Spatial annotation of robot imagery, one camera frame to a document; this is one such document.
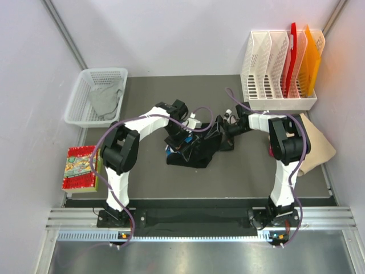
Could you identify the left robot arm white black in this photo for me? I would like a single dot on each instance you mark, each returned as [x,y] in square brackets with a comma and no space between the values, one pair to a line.
[120,148]

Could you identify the beige t shirt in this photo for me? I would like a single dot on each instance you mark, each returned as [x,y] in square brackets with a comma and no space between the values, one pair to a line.
[321,149]

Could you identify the grey cloth in basket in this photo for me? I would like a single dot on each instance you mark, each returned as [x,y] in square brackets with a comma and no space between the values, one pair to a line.
[105,100]

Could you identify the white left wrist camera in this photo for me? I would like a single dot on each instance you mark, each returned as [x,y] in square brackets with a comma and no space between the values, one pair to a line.
[192,123]

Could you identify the orange plastic folder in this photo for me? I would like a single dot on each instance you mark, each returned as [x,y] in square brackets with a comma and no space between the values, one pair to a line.
[310,65]

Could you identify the white file organizer rack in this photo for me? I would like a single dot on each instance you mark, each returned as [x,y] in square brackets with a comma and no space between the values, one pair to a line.
[263,71]

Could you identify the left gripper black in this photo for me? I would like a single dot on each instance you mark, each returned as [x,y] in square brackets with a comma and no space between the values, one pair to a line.
[175,145]

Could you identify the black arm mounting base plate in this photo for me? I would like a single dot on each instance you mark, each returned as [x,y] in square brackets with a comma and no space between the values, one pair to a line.
[192,219]

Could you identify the red illustrated book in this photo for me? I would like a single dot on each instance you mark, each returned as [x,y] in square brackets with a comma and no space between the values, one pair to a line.
[78,175]

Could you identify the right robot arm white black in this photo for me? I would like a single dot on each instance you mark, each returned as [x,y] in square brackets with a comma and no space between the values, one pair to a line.
[289,145]

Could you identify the red plastic folder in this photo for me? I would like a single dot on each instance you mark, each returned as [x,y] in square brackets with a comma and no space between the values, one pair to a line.
[290,60]

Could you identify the pink t shirt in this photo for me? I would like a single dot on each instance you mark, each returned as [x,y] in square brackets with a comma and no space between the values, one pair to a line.
[270,149]

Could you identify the black daisy print t shirt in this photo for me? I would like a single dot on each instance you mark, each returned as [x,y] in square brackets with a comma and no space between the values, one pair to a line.
[198,149]

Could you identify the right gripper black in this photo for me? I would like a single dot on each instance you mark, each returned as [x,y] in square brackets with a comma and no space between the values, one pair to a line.
[224,125]

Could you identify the white slotted cable duct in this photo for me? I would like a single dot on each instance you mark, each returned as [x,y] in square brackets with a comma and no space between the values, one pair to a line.
[118,237]

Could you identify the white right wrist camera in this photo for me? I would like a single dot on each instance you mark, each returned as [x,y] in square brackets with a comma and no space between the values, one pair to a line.
[227,115]

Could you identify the white plastic mesh basket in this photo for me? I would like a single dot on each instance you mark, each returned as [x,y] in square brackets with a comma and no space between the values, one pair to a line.
[79,111]

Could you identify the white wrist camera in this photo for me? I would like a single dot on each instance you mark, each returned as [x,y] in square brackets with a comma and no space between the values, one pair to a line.
[192,123]
[227,115]

